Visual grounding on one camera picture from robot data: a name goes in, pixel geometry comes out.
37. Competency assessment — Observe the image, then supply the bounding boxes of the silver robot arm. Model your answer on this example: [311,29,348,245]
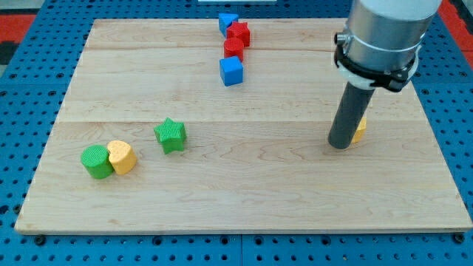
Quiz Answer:
[334,0,441,92]

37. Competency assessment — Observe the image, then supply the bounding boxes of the green star block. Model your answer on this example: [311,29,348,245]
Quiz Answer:
[153,117,187,154]

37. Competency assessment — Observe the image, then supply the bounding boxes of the red star block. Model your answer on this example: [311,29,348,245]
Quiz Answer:
[226,21,251,47]

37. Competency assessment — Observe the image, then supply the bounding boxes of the yellow hexagon block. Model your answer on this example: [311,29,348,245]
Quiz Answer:
[351,117,367,143]

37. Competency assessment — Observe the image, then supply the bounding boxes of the blue cube block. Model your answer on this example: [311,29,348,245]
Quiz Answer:
[220,56,244,86]

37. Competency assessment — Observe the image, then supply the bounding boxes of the red cylinder block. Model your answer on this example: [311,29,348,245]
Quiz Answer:
[223,38,245,62]

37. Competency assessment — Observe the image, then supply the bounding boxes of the wooden board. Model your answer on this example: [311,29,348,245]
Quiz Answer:
[15,18,472,235]

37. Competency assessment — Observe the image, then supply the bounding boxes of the blue triangle block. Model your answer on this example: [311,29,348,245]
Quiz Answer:
[218,13,239,37]

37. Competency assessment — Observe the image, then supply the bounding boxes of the yellow heart block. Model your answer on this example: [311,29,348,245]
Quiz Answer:
[106,140,137,175]

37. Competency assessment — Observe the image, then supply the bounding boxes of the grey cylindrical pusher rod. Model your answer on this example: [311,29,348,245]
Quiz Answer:
[327,83,374,149]

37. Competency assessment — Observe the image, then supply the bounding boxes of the green cylinder block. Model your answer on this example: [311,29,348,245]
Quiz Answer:
[81,145,114,180]

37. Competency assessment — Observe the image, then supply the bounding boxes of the black clamp ring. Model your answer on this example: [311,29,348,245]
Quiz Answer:
[333,32,421,93]

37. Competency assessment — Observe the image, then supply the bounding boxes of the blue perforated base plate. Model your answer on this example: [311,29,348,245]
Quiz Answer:
[1,1,472,265]

